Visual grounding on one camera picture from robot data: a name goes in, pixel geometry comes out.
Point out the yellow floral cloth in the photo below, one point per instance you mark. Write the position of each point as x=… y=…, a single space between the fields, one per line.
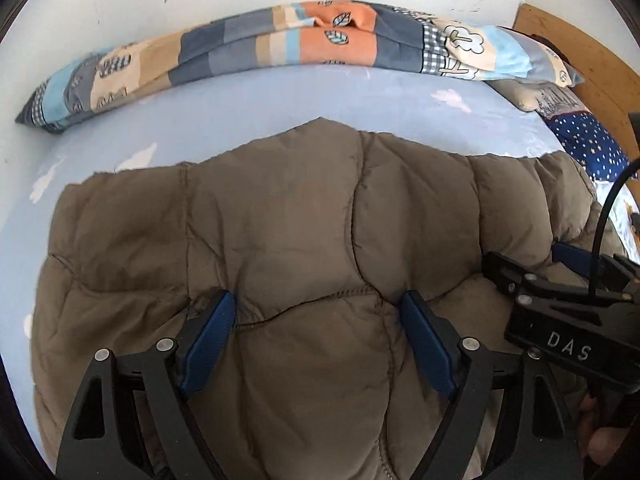
x=635 y=230

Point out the long patchwork patterned pillow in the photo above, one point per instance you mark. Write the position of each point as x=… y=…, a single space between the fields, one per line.
x=230 y=45

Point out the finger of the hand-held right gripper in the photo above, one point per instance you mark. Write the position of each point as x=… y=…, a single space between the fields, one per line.
x=570 y=254
x=515 y=277

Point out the brown puffer jacket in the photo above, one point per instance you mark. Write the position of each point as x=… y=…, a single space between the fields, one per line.
x=280 y=240

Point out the white printed pillow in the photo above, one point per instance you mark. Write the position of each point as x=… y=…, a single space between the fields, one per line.
x=560 y=100

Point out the dark red cloth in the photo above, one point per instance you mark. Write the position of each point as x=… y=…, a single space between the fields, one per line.
x=550 y=45

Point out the navy star pillow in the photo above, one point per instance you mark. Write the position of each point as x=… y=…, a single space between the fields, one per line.
x=590 y=145

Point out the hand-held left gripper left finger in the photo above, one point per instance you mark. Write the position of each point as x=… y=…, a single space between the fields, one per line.
x=210 y=345

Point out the wooden headboard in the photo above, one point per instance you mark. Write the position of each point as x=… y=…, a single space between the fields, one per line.
x=590 y=45

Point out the light blue bed sheet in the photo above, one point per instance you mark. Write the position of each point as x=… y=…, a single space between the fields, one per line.
x=200 y=120

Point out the small beige pillow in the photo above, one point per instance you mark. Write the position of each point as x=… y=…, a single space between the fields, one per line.
x=512 y=92

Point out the person's right hand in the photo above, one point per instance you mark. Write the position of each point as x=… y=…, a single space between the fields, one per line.
x=602 y=442

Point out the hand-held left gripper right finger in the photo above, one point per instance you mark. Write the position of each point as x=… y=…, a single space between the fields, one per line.
x=427 y=345

